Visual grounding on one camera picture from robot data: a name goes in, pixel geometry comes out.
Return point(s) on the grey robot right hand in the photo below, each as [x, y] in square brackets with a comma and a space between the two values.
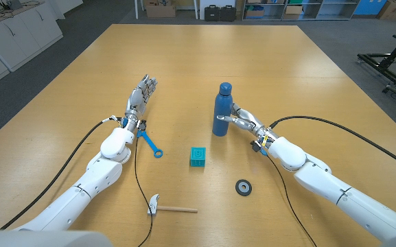
[250, 123]

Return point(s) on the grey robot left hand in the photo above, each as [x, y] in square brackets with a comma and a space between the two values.
[139, 97]

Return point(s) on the blue metal bottle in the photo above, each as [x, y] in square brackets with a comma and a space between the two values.
[222, 103]

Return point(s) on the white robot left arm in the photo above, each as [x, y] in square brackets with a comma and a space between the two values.
[81, 192]

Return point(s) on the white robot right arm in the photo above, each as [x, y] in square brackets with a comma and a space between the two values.
[321, 178]

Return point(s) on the blue plastic wrench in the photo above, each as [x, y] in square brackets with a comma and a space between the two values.
[151, 144]

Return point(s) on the teal cube box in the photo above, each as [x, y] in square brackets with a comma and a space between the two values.
[197, 157]

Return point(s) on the black tape roll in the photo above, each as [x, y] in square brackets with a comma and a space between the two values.
[237, 188]

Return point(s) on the large cardboard box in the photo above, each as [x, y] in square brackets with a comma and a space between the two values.
[160, 10]

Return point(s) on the small cardboard box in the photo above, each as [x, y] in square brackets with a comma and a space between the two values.
[293, 12]

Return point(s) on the cardboard box with print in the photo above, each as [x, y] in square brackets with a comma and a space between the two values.
[395, 9]

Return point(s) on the white desk leg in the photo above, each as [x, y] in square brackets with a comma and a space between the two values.
[196, 9]
[137, 9]

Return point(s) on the black hard case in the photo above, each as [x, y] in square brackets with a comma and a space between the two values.
[228, 13]
[212, 13]

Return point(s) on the grey metal shelf unit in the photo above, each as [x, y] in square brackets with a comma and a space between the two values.
[328, 8]

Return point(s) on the black metal stand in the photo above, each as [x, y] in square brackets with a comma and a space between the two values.
[388, 61]

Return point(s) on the blue panel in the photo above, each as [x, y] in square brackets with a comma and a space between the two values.
[366, 7]

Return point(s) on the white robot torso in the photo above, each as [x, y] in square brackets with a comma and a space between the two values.
[46, 239]

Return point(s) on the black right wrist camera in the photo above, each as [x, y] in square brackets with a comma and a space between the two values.
[255, 145]

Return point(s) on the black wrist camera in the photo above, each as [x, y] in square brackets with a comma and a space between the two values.
[142, 125]
[255, 145]

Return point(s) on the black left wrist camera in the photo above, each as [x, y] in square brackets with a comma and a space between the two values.
[142, 125]

